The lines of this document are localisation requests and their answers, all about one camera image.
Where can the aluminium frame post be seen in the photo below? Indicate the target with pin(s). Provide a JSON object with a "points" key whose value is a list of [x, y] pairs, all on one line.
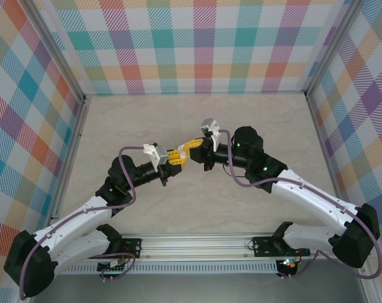
{"points": [[56, 50], [331, 47], [369, 284]]}

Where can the left control circuit board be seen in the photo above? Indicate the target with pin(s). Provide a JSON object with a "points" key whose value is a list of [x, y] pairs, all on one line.
{"points": [[110, 266]]}

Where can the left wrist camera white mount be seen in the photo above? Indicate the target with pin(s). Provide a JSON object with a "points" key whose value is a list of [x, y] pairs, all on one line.
{"points": [[161, 156]]}

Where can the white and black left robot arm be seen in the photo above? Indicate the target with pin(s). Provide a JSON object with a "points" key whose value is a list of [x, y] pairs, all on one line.
{"points": [[77, 216]]}

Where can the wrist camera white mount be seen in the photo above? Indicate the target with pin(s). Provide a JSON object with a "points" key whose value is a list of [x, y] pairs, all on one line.
{"points": [[208, 124], [161, 156]]}

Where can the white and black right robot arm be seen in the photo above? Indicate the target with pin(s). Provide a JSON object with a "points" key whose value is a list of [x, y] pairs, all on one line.
{"points": [[310, 195]]}

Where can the control circuit board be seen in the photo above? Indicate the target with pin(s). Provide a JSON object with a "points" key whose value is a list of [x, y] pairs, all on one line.
{"points": [[288, 263], [110, 266]]}

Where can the aluminium frame side rail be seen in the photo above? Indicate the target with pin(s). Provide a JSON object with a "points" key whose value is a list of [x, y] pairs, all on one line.
{"points": [[70, 158], [327, 158]]}

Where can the grey metal shelf panel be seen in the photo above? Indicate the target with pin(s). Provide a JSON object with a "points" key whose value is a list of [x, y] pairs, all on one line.
{"points": [[194, 290]]}

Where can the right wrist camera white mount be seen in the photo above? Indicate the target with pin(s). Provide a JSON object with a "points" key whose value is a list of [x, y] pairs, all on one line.
{"points": [[208, 124]]}

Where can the right control circuit board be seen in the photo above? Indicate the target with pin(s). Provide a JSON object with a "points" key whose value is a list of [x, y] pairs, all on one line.
{"points": [[288, 263]]}

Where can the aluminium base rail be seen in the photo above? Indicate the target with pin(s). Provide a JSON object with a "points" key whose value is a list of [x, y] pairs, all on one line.
{"points": [[197, 244]]}

